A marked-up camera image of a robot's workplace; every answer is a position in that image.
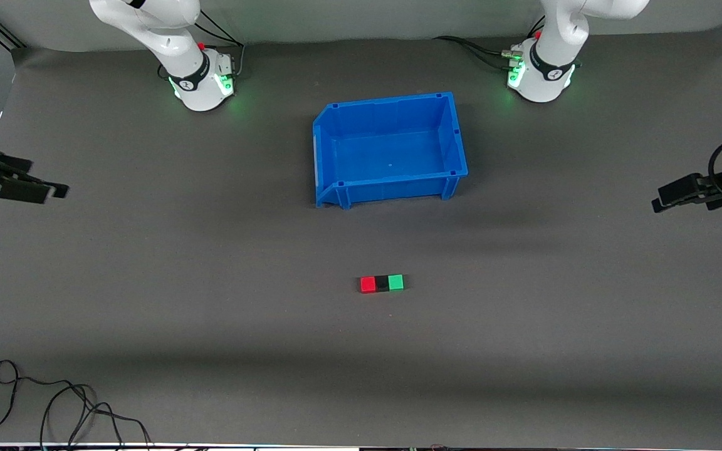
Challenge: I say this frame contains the blue plastic storage bin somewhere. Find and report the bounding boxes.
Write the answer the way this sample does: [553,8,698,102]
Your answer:
[312,92,469,210]

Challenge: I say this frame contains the loose thin black cable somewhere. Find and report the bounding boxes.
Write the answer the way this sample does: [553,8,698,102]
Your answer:
[0,360,152,449]

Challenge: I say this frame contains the black left arm base cables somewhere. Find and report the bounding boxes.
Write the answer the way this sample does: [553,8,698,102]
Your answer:
[432,14,546,71]

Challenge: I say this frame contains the black arm base cables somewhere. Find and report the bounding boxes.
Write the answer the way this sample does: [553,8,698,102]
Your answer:
[432,14,546,71]
[157,11,246,81]

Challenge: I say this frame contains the black right arm base cables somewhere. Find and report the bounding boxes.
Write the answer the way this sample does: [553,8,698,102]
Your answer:
[157,11,246,81]

